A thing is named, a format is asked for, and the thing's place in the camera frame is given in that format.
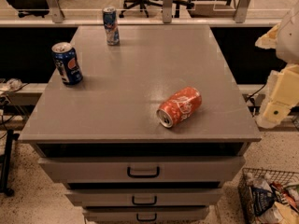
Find middle grey drawer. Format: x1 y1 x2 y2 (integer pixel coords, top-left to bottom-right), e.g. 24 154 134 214
65 189 222 207

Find wire basket with snacks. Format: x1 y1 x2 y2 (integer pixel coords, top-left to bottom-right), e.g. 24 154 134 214
238 168 299 224

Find bottom grey drawer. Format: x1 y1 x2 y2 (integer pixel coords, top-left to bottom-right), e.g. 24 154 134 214
82 206 209 222

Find grey drawer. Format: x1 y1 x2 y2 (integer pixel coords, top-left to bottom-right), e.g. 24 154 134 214
38 156 245 183
65 189 222 207
82 206 209 222

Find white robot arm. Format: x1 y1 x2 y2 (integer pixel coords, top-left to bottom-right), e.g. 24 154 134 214
255 2 299 129

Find clutter on left shelf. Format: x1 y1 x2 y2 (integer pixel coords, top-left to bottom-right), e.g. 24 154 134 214
0 78 26 94

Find blue pepsi can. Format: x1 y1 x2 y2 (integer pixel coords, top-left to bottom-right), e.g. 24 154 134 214
51 42 83 85

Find grey drawer cabinet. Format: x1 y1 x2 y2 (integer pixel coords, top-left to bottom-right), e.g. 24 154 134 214
18 24 263 224

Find tall blue energy drink can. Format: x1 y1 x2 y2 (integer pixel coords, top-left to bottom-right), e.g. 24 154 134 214
103 7 120 46

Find black stand at left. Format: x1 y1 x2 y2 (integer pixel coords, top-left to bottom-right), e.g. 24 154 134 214
0 130 20 197

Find top grey drawer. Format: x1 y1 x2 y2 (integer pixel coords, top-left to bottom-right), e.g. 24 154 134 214
38 156 245 183

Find orange soda can lying down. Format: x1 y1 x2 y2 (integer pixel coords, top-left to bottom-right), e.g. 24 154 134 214
156 87 202 128

